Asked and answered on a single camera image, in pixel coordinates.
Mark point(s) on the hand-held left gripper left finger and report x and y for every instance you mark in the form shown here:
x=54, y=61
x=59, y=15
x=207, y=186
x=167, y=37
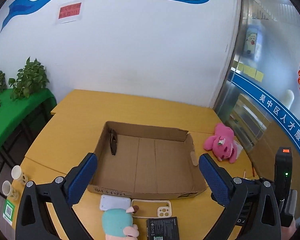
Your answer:
x=81, y=177

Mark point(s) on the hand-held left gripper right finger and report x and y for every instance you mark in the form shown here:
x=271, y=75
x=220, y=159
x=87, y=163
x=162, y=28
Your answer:
x=212, y=177

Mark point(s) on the white folding phone stand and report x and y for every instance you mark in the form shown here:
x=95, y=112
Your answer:
x=115, y=202

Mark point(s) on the pastel plush pig toy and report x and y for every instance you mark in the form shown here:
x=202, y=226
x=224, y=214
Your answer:
x=116, y=222

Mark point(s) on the cream phone case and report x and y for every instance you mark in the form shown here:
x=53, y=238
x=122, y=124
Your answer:
x=162, y=211

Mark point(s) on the cardboard box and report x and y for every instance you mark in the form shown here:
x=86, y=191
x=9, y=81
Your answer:
x=152, y=160

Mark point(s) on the small black box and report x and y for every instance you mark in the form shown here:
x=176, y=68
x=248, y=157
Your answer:
x=162, y=228

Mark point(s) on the yellow wooden desktop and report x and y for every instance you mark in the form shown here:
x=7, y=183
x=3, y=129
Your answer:
x=72, y=120

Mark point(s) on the red pen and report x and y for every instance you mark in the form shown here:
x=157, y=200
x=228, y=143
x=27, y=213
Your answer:
x=252, y=171

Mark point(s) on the pink plush toy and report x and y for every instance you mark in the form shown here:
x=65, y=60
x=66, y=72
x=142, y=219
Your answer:
x=221, y=142

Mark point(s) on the white paper sheet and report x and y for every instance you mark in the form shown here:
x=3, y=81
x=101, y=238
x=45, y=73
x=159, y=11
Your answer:
x=240, y=146

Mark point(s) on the black sunglasses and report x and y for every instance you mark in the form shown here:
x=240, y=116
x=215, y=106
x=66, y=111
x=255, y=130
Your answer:
x=113, y=142

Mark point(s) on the printed paper cup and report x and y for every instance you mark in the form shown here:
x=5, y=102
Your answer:
x=9, y=190
x=18, y=173

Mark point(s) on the green code sticker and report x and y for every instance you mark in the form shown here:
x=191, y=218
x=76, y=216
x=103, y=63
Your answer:
x=8, y=211

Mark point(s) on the yellow sticky note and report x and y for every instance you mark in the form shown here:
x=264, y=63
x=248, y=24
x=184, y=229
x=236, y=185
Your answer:
x=259, y=76
x=250, y=70
x=241, y=67

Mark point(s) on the green table cloth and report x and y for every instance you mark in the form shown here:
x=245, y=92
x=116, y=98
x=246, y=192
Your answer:
x=12, y=115

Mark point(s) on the large potted green plant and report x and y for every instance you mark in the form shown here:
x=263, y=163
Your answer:
x=30, y=78

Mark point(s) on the frosted glass door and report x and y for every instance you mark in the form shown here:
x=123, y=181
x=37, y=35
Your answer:
x=272, y=42

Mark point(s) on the cartoon sheep poster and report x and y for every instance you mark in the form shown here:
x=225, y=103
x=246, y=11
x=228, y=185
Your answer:
x=250, y=41

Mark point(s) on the black metal table frame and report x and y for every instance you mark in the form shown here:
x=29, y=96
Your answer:
x=27, y=125

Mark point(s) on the red wall notice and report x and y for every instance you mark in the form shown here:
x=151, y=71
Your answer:
x=70, y=11

